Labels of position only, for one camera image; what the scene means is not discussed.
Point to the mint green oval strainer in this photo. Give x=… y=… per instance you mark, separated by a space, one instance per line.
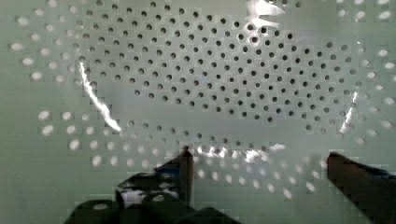
x=259 y=91

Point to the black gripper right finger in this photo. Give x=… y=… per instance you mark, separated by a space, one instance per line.
x=372 y=190

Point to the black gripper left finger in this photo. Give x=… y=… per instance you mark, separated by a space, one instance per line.
x=182 y=167

